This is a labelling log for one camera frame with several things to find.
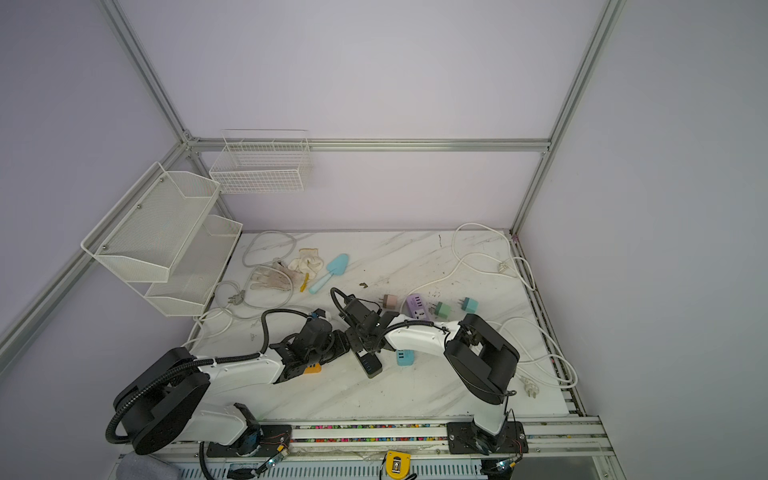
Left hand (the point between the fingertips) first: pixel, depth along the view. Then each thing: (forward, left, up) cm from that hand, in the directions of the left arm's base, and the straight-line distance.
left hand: (352, 343), depth 87 cm
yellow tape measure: (-30, -13, -1) cm, 32 cm away
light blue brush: (+32, +9, -3) cm, 33 cm away
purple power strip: (+13, -19, 0) cm, 23 cm away
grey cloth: (-30, +47, 0) cm, 56 cm away
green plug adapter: (+12, -29, -1) cm, 31 cm away
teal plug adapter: (+14, -37, -1) cm, 40 cm away
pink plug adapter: (+15, -11, -1) cm, 19 cm away
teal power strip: (-4, -16, -1) cm, 16 cm away
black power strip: (-6, -6, 0) cm, 8 cm away
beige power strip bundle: (+25, +27, -1) cm, 37 cm away
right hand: (+2, 0, +1) cm, 3 cm away
